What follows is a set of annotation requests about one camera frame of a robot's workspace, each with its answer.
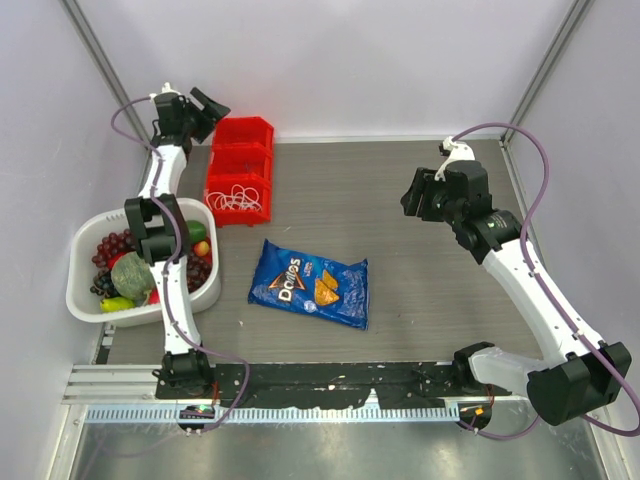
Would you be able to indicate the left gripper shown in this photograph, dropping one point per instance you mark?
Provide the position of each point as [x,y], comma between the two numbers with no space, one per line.
[211,113]

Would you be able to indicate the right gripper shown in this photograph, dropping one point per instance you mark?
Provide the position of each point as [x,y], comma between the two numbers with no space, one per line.
[424,183]

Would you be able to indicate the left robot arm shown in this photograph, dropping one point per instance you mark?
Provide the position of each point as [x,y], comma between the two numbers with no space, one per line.
[162,238]

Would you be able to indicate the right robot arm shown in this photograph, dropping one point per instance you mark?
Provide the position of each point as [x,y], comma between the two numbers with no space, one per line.
[579,371]

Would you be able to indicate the red plastic bin rack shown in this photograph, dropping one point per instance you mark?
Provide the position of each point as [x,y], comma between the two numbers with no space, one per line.
[239,180]

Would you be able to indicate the green avocado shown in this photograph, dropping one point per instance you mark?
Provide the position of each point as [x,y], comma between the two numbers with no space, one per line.
[197,231]

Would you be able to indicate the blue Doritos chip bag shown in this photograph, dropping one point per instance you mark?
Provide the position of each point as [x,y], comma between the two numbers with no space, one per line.
[306,284]

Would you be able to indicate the red-yellow peaches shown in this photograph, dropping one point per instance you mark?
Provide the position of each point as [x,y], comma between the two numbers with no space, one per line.
[202,249]

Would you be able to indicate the dark grape bunch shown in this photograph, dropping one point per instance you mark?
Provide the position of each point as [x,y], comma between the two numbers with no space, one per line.
[198,271]

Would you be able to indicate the purple grape bunch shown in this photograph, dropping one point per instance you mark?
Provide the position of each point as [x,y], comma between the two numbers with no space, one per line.
[112,248]

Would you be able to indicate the green melon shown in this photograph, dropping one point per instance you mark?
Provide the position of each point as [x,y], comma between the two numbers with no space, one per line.
[132,277]

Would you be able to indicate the red apple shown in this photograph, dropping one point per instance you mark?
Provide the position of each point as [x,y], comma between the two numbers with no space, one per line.
[153,297]

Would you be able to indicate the yellow-green pear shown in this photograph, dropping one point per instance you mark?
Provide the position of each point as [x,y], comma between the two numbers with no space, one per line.
[116,304]

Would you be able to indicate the white fruit basket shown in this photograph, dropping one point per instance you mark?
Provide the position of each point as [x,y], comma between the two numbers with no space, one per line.
[85,306]

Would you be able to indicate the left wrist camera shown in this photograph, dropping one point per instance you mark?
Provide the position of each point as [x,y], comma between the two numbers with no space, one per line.
[165,89]

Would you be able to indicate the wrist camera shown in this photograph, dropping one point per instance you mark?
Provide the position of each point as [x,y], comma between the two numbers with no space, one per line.
[453,151]
[165,89]

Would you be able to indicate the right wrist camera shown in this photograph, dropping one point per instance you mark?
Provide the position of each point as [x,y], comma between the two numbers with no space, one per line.
[453,151]

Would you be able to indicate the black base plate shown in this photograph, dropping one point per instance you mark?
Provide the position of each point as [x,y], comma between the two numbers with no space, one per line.
[325,386]

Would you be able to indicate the slotted cable duct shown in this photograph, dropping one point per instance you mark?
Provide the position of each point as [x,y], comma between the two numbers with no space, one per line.
[184,414]

